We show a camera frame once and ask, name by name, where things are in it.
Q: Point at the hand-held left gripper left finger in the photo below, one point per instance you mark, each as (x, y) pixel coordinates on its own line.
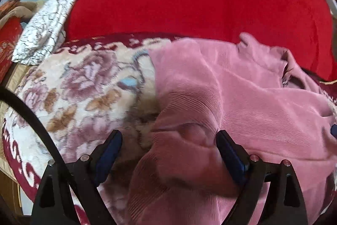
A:
(105, 159)

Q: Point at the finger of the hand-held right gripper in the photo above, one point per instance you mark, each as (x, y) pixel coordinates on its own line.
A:
(334, 131)

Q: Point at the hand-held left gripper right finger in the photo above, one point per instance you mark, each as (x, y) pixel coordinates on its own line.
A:
(231, 159)

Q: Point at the floral plush blanket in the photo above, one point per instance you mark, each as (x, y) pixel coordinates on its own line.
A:
(87, 88)

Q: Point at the white crackle-pattern cloth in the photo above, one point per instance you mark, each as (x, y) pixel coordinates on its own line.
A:
(44, 27)

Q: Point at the red patterned cushion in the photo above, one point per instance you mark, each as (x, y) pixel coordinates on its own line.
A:
(9, 43)

